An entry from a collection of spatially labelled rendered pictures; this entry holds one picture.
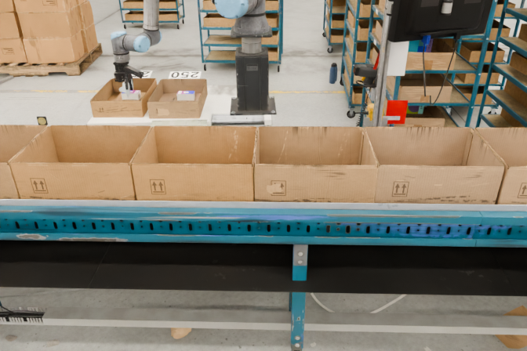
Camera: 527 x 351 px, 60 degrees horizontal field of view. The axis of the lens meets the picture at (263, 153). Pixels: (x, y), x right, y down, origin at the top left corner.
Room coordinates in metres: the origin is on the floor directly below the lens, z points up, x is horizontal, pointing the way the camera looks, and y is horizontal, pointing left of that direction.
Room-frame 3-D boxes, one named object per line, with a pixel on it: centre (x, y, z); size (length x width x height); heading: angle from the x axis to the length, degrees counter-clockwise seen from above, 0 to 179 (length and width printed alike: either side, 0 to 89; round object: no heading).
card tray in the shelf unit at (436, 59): (2.74, -0.96, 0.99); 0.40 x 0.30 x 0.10; 174
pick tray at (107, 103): (2.52, 0.80, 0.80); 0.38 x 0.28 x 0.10; 179
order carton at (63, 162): (1.42, 0.62, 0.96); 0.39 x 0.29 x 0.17; 88
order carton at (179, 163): (1.41, 0.22, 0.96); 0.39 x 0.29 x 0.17; 88
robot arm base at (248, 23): (2.48, 0.06, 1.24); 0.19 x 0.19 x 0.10
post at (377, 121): (2.11, -0.57, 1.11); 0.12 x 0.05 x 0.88; 88
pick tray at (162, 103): (2.50, 0.49, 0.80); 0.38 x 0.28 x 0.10; 179
